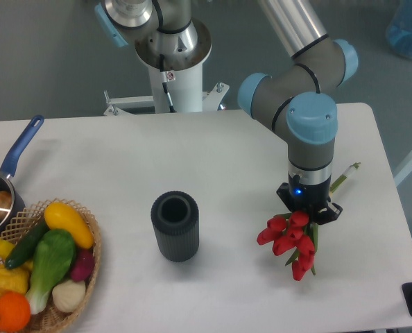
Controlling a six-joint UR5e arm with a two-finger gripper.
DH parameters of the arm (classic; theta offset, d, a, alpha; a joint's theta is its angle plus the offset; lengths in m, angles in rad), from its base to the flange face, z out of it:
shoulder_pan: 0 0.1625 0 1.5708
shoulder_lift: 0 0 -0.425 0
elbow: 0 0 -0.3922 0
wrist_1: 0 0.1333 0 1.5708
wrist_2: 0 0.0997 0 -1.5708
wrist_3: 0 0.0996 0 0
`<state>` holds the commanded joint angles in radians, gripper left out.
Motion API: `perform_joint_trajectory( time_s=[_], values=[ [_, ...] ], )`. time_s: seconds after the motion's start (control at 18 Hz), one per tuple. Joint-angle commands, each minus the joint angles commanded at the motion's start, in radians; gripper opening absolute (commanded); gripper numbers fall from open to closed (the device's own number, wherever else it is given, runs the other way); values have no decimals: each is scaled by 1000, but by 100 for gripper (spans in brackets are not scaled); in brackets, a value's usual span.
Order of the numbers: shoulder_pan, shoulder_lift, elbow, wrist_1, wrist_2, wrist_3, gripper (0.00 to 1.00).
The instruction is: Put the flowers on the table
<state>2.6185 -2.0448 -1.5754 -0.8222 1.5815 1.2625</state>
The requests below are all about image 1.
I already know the green bok choy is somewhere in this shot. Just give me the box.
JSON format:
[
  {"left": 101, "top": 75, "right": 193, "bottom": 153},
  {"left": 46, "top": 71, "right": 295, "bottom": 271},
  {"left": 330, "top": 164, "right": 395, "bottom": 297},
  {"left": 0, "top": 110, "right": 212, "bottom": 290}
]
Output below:
[{"left": 26, "top": 229, "right": 76, "bottom": 315}]

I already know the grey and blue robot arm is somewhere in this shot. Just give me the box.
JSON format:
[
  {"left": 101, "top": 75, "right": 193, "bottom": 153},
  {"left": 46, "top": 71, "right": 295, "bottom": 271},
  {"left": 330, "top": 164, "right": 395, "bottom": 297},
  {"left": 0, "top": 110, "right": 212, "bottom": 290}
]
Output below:
[{"left": 95, "top": 1, "right": 358, "bottom": 225}]

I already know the white garlic bulb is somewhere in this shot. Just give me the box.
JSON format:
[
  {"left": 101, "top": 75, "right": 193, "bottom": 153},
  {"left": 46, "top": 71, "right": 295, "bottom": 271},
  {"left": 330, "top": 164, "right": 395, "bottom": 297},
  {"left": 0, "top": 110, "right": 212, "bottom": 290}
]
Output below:
[{"left": 52, "top": 279, "right": 86, "bottom": 313}]

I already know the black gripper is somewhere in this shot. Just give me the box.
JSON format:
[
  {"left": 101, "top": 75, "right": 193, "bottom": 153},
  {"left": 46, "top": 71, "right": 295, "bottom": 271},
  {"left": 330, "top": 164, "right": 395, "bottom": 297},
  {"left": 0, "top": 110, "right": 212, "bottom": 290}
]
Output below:
[{"left": 276, "top": 180, "right": 343, "bottom": 223}]

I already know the orange fruit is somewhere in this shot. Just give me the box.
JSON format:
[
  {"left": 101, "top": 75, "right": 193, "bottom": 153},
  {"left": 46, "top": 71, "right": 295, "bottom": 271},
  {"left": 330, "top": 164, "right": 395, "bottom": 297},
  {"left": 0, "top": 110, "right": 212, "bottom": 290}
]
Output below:
[{"left": 0, "top": 292, "right": 31, "bottom": 332}]

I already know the small yellow banana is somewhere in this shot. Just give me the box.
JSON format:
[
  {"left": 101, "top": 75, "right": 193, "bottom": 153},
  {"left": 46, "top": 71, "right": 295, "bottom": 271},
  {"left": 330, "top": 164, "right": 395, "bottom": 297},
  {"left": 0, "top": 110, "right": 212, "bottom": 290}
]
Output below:
[{"left": 0, "top": 237, "right": 33, "bottom": 272}]

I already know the yellow squash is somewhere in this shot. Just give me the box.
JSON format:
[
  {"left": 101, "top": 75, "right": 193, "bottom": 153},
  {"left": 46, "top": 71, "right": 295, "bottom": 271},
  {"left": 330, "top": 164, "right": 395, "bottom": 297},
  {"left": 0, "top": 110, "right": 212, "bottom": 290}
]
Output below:
[{"left": 44, "top": 202, "right": 94, "bottom": 250}]

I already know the woven wicker basket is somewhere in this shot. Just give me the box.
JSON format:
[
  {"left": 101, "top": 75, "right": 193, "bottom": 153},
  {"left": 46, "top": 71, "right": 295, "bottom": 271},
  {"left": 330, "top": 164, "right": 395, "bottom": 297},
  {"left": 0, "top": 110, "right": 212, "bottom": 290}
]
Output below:
[{"left": 0, "top": 198, "right": 101, "bottom": 332}]

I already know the red tulip bouquet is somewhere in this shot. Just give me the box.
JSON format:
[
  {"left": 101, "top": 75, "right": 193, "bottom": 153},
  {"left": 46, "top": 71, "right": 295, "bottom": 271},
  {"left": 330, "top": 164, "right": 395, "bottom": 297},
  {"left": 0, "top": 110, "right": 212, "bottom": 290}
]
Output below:
[{"left": 256, "top": 162, "right": 361, "bottom": 282}]

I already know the green cucumber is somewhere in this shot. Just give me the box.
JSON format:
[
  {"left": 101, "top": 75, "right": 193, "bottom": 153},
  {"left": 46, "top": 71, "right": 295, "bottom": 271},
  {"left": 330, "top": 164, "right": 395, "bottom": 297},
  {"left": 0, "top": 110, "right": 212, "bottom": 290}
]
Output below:
[{"left": 4, "top": 219, "right": 49, "bottom": 270}]

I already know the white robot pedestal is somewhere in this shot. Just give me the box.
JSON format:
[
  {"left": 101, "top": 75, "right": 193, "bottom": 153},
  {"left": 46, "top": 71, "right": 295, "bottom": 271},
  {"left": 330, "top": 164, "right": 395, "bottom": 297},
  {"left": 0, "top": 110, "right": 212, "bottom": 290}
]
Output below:
[{"left": 103, "top": 64, "right": 230, "bottom": 116}]

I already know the blue handled saucepan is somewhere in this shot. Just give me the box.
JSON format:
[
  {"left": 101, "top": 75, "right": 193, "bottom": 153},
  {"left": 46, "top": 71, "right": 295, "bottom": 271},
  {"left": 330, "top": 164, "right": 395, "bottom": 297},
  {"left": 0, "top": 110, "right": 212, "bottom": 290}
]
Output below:
[{"left": 0, "top": 115, "right": 44, "bottom": 233}]

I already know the black cable on pedestal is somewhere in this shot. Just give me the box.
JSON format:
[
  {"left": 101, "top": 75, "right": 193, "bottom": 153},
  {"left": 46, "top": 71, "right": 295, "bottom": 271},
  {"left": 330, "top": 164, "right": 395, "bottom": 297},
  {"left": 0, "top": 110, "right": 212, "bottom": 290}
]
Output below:
[{"left": 158, "top": 54, "right": 177, "bottom": 114}]

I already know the yellow bell pepper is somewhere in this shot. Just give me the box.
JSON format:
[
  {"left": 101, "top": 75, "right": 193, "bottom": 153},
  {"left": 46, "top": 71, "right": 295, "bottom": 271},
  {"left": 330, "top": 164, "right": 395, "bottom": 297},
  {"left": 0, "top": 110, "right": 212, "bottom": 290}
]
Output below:
[{"left": 0, "top": 264, "right": 30, "bottom": 297}]

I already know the dark grey ribbed vase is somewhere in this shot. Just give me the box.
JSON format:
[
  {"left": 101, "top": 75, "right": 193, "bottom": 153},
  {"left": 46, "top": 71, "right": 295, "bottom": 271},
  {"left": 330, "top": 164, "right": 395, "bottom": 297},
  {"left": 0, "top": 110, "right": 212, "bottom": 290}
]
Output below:
[{"left": 151, "top": 191, "right": 200, "bottom": 262}]

